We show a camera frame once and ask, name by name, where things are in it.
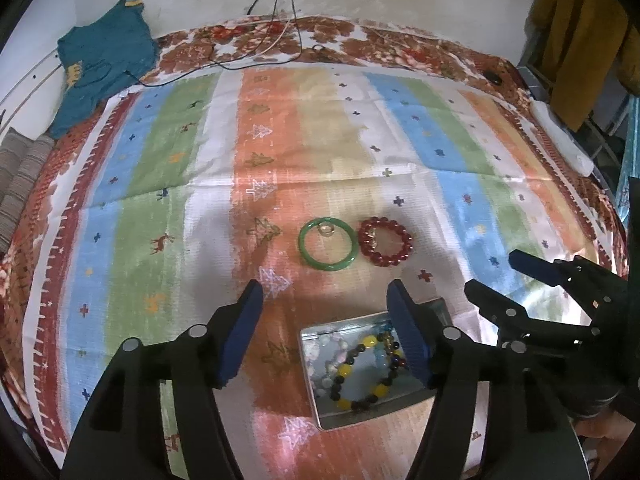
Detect white oblong power strip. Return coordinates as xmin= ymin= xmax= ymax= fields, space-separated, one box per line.
xmin=531 ymin=100 xmax=595 ymax=177

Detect white bead bracelet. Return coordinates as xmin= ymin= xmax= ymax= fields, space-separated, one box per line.
xmin=306 ymin=330 xmax=352 ymax=402

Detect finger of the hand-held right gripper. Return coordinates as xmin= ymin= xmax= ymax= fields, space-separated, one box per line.
xmin=509 ymin=249 xmax=626 ymax=333
xmin=464 ymin=280 xmax=593 ymax=358

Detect blue bead bracelet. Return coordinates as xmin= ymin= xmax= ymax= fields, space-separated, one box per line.
xmin=372 ymin=325 xmax=409 ymax=372

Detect metal frame rack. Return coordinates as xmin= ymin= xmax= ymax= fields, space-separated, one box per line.
xmin=517 ymin=35 xmax=628 ymax=186

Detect white cable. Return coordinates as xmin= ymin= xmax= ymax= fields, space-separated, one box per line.
xmin=254 ymin=21 xmax=292 ymax=57

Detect blue dotted cloth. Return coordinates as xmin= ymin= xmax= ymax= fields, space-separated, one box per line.
xmin=616 ymin=95 xmax=640 ymax=223

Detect yellow and black bead bracelet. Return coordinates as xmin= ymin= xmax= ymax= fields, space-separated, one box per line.
xmin=331 ymin=335 xmax=405 ymax=414

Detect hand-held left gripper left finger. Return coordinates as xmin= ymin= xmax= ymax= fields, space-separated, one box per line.
xmin=60 ymin=280 xmax=265 ymax=480

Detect teal shirt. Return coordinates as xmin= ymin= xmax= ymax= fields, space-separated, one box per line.
xmin=50 ymin=0 xmax=160 ymax=140

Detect green jade bangle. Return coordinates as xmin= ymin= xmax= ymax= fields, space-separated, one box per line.
xmin=298 ymin=216 xmax=359 ymax=272

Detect red bead bracelet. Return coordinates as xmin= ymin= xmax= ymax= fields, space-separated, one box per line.
xmin=357 ymin=216 xmax=415 ymax=267

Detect grey striped pillow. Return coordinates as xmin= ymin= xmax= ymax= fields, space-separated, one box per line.
xmin=0 ymin=127 xmax=55 ymax=256

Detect striped patterned cloth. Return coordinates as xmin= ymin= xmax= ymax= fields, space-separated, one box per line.
xmin=22 ymin=67 xmax=621 ymax=480

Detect mustard yellow jacket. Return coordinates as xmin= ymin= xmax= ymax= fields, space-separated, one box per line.
xmin=529 ymin=0 xmax=640 ymax=132

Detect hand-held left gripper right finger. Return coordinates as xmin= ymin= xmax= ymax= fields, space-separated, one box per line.
xmin=386 ymin=279 xmax=591 ymax=480

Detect silver metal tin box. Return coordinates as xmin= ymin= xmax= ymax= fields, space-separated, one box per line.
xmin=298 ymin=297 xmax=453 ymax=431

